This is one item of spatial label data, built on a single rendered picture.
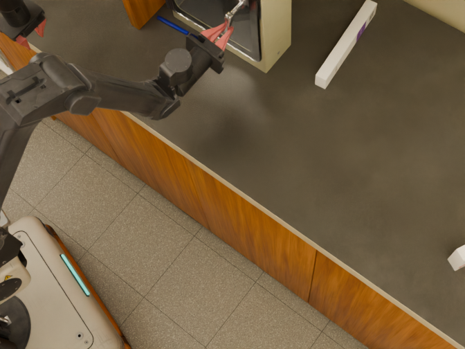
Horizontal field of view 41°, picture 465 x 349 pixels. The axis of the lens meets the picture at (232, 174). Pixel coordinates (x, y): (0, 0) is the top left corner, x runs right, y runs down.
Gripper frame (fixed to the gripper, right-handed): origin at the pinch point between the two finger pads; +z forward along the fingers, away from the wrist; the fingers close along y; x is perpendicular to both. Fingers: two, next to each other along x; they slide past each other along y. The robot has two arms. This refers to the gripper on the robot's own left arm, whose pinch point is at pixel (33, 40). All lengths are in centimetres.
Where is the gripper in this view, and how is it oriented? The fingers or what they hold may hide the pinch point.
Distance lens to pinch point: 163.3
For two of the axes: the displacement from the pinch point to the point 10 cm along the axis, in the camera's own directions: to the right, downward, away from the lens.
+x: -7.9, -5.4, 3.0
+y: 6.1, -7.5, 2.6
